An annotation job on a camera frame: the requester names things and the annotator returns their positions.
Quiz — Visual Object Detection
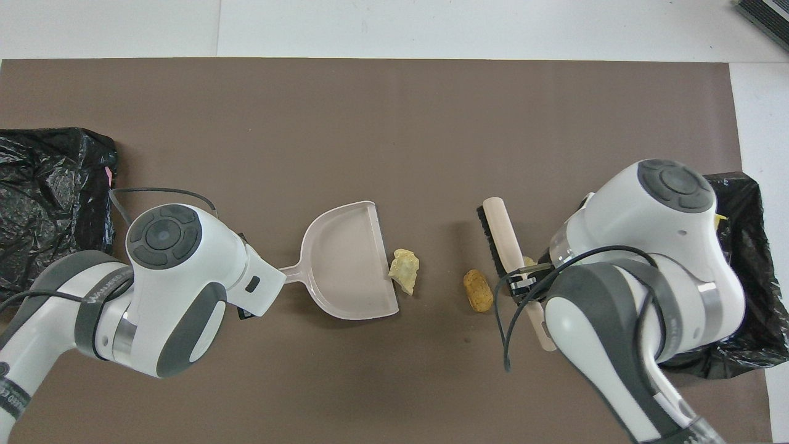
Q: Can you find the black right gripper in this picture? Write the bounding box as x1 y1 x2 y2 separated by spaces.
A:
510 247 558 303

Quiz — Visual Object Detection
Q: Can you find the beige plastic dustpan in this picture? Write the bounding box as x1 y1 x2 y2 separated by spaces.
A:
279 200 400 321

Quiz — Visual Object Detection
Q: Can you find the black bag lined bin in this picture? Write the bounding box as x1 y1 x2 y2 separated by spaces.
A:
663 171 789 379

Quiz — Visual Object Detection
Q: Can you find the black bag bin pink tear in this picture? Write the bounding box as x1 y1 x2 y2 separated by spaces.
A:
0 127 119 303

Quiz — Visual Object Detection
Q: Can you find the brown table mat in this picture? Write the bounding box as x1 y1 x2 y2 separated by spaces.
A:
0 57 772 444

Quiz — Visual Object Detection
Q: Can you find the dark ribbed device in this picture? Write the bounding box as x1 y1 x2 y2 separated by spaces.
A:
735 0 789 51

